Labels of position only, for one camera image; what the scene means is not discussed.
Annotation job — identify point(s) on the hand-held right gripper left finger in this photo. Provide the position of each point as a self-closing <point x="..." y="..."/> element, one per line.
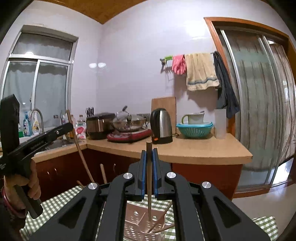
<point x="143" y="171"/>

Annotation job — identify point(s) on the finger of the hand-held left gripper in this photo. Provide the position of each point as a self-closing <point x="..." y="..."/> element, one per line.
<point x="50" y="138"/>

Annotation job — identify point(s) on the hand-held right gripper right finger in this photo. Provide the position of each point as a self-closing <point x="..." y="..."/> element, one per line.
<point x="155" y="171"/>

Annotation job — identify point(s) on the straight wooden chopstick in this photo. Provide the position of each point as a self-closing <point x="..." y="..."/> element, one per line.
<point x="149" y="162"/>

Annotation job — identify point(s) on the group of wooden chopsticks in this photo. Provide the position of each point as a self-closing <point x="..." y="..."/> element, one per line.
<point x="103" y="173"/>

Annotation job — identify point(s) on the pink perforated plastic utensil basket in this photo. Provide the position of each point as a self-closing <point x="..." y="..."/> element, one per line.
<point x="136" y="220"/>

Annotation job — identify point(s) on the person's left forearm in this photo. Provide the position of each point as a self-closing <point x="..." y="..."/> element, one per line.
<point x="9" y="228"/>

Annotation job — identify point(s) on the person's left hand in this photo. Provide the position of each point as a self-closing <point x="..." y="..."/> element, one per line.
<point x="35" y="185"/>

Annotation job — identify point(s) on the steel sink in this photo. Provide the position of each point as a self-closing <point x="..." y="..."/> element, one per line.
<point x="56" y="144"/>

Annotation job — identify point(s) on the curved steel faucet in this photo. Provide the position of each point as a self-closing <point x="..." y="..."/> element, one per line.
<point x="43" y="125"/>

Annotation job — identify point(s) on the blue detergent bottle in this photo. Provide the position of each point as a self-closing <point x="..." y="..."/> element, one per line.
<point x="27" y="126"/>

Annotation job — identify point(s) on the white spray bottle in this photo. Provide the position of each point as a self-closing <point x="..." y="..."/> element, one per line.
<point x="35" y="126"/>

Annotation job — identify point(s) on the white bottle with blue cap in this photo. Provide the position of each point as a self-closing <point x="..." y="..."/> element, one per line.
<point x="63" y="118"/>

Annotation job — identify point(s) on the pink seasoning packet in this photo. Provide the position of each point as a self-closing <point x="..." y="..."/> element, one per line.
<point x="81" y="133"/>

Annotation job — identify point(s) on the clear bottle with green label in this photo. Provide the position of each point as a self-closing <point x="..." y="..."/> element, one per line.
<point x="81" y="120"/>

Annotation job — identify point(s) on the red induction cooker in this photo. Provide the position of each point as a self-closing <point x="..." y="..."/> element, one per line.
<point x="129" y="137"/>

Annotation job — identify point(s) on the black steel electric kettle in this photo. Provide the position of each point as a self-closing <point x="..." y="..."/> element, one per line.
<point x="161" y="125"/>

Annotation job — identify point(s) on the kitchen counter with red cabinets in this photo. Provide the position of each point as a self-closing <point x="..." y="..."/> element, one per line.
<point x="203" y="178"/>

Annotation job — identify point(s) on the black silver rice cooker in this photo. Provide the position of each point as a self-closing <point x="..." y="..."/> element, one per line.
<point x="98" y="126"/>

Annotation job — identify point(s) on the steel wok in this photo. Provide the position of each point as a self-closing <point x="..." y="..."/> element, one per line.
<point x="124" y="126"/>

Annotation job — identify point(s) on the aluminium framed window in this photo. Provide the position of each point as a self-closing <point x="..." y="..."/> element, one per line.
<point x="50" y="88"/>

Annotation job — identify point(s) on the teal plastic colander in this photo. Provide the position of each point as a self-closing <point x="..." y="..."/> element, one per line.
<point x="194" y="132"/>

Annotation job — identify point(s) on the glass wok lid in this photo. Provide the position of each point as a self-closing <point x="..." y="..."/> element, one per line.
<point x="121" y="114"/>

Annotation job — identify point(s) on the green checked tablecloth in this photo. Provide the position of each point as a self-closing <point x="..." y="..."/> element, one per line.
<point x="57" y="201"/>

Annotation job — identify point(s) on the wooden cutting board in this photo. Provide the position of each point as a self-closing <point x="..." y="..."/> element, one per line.
<point x="164" y="103"/>

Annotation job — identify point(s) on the translucent white tall container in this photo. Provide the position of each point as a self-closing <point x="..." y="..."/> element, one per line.
<point x="220" y="125"/>

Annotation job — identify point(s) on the dark grey cloth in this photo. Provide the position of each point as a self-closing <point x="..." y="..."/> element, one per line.
<point x="227" y="92"/>

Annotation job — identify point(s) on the beige towel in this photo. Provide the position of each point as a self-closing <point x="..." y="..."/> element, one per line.
<point x="200" y="71"/>

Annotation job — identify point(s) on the pink rubber gloves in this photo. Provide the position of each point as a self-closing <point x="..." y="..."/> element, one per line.
<point x="179" y="64"/>

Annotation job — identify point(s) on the green clip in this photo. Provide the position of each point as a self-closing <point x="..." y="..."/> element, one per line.
<point x="168" y="57"/>

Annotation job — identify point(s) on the frosted sliding glass door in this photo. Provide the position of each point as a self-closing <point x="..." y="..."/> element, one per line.
<point x="254" y="104"/>

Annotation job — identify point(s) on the wall socket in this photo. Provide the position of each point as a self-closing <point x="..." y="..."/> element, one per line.
<point x="144" y="115"/>

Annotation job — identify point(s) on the metal towel rail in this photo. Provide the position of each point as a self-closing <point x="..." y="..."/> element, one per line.
<point x="162" y="60"/>

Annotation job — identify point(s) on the wooden door frame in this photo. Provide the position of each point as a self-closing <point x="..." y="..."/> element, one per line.
<point x="249" y="23"/>

